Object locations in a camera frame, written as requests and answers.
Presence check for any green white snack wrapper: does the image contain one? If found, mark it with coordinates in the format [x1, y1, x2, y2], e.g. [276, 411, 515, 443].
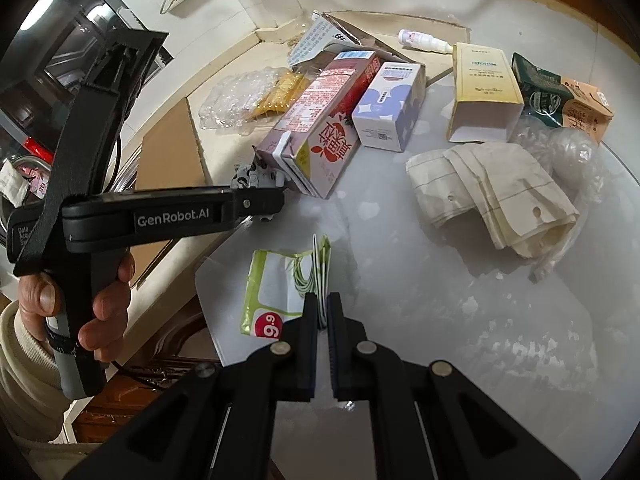
[240, 235, 332, 339]

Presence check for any small white dropper bottle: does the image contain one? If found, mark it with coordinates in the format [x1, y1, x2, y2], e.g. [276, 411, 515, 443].
[397, 29, 454, 54]

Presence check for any cream sweater left forearm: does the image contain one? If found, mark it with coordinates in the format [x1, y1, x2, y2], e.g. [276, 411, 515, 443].
[1, 301, 98, 479]

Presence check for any person's left hand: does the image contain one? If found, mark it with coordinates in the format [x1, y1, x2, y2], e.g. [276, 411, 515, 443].
[17, 252, 136, 363]

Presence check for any clear plastic blister tray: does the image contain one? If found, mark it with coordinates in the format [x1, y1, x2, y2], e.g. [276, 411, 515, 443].
[198, 66, 288, 129]

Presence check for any red apple milk carton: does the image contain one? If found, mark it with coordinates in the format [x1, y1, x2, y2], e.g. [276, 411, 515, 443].
[257, 50, 381, 198]

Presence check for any brown cardboard sheet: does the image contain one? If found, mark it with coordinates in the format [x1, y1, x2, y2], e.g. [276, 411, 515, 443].
[127, 96, 241, 288]

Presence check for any yellow sauce packet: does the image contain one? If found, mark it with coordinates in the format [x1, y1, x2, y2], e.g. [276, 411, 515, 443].
[252, 70, 310, 118]

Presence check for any white purple small box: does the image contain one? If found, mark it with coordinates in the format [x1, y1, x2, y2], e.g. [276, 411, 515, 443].
[352, 62, 426, 153]

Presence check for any printed paper leaflet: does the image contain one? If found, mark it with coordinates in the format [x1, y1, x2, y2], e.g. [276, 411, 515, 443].
[288, 13, 359, 68]

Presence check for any flat cardboard box under cartons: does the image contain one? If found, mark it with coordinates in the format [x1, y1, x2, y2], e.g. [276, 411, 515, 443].
[322, 11, 471, 86]

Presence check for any cream yellow open box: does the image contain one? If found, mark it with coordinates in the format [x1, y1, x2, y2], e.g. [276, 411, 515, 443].
[447, 42, 524, 143]

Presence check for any folded beige cloth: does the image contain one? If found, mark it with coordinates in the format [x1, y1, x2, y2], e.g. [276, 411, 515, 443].
[406, 142, 579, 259]

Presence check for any clear crumpled plastic bag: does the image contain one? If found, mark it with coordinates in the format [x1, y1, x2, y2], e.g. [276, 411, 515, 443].
[510, 115, 608, 283]

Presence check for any green orange paper carton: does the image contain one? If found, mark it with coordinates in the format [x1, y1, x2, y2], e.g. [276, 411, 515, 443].
[511, 53, 614, 144]

